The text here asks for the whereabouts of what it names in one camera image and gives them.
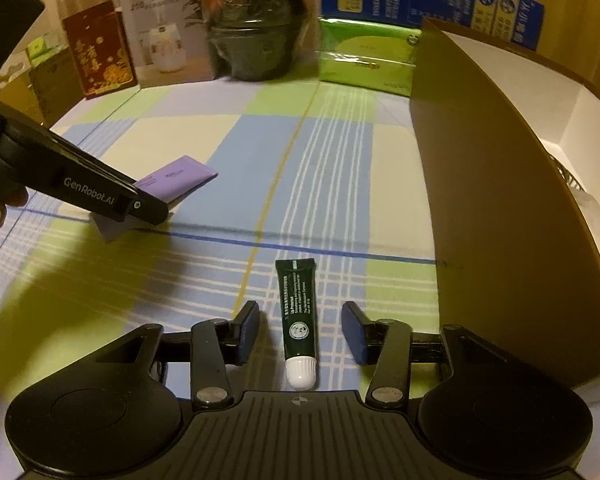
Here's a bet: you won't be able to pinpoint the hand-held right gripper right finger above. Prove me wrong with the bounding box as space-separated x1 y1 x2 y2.
341 301 506 407

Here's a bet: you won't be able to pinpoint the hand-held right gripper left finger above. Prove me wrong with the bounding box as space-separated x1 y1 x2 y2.
95 301 262 409

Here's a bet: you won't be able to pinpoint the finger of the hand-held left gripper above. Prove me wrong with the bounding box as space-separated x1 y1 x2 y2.
126 189 172 226

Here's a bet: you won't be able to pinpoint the purple tube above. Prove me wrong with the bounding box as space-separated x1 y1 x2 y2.
89 156 218 243

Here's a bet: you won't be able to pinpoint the dark green tube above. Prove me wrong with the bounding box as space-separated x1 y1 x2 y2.
275 258 320 391

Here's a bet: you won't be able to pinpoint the brown cardboard box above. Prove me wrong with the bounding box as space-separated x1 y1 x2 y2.
409 16 600 403

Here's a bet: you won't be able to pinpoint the leopard print hair clip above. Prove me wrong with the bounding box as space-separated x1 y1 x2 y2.
554 157 588 192

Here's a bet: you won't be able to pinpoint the checkered tablecloth desktop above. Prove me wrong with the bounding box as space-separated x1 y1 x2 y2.
0 77 600 421

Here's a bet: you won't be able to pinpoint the brown cardboard carton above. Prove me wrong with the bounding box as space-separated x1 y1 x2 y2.
0 50 83 126

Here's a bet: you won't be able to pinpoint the light green tissue packs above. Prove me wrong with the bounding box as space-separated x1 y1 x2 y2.
25 32 63 63

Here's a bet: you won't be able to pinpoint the red gift box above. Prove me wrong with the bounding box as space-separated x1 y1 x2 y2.
62 1 138 100

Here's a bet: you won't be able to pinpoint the white humidifier box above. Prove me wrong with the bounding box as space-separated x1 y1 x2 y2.
116 0 221 90

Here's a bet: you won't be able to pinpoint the dark green jar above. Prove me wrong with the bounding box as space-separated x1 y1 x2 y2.
205 0 313 82

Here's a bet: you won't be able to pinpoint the green tissue pack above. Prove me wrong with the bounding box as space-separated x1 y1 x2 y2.
317 16 423 97

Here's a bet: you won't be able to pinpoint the clear box of floss picks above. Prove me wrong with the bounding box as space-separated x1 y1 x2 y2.
572 192 600 241

